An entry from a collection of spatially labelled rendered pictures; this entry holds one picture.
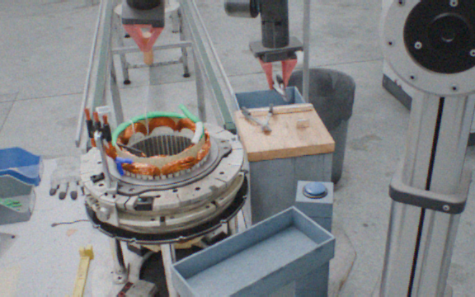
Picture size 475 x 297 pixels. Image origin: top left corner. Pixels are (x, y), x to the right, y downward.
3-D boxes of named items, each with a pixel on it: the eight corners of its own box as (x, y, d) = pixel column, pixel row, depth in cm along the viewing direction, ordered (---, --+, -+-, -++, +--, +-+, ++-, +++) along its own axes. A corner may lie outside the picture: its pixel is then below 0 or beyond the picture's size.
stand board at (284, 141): (234, 120, 128) (233, 110, 126) (310, 111, 130) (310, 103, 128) (247, 162, 110) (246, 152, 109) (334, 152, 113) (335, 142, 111)
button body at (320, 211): (294, 296, 112) (295, 200, 99) (297, 273, 118) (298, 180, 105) (327, 299, 111) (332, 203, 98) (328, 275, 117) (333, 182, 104)
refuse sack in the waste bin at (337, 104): (272, 129, 296) (270, 72, 279) (336, 121, 302) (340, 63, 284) (289, 164, 263) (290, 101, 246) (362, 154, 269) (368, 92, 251)
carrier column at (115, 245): (115, 270, 118) (99, 195, 108) (126, 268, 119) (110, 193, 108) (115, 278, 116) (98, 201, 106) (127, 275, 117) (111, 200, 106)
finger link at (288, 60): (259, 84, 115) (256, 43, 110) (290, 79, 116) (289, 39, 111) (265, 96, 109) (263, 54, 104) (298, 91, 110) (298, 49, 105)
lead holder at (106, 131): (88, 135, 92) (85, 118, 90) (112, 132, 93) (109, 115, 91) (88, 145, 89) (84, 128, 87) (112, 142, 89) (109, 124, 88)
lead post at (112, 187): (106, 195, 93) (95, 138, 87) (109, 187, 95) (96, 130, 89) (117, 195, 93) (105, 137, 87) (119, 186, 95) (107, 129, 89)
